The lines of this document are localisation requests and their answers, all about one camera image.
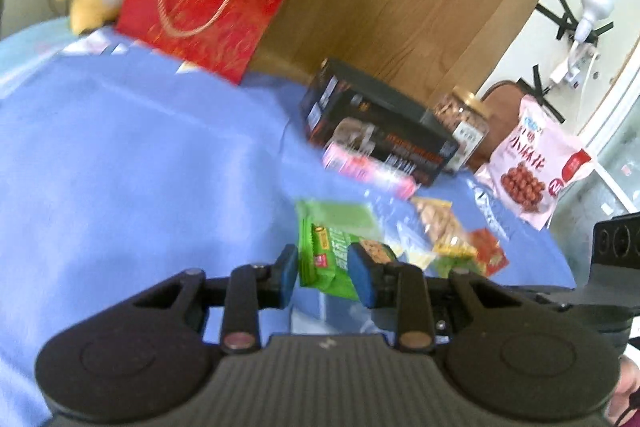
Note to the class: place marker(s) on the white power strip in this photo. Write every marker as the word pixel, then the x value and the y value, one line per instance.
pixel 577 67

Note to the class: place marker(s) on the pink snack box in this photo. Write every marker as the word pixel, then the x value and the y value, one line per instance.
pixel 369 171

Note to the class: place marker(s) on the pink snack bag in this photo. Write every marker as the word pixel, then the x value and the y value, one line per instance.
pixel 530 169

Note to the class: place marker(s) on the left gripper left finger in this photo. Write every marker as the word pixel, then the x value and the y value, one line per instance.
pixel 251 289

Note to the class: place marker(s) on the person right hand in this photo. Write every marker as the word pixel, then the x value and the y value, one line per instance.
pixel 623 409

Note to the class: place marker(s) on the green cracker pack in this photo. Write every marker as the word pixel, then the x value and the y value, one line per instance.
pixel 323 258

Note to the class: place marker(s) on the brown chair back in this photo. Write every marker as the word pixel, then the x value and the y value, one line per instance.
pixel 503 100

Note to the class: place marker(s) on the dark green snack packet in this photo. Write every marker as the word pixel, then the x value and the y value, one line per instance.
pixel 445 265

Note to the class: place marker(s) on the light green wafer pack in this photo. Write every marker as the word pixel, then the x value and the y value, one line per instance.
pixel 344 216

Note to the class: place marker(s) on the black sheep print box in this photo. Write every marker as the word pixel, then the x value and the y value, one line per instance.
pixel 366 115

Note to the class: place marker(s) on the yellow peanut packet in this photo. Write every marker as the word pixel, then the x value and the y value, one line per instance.
pixel 445 232

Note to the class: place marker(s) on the blue tablecloth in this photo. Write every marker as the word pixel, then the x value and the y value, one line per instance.
pixel 120 169

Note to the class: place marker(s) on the nut jar gold lid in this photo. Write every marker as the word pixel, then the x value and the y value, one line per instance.
pixel 467 119

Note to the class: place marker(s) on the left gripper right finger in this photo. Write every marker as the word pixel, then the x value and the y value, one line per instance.
pixel 395 285

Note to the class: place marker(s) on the window frame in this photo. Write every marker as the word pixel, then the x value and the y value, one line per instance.
pixel 612 135

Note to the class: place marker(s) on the red orange snack packet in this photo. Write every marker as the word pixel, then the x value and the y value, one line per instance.
pixel 490 257

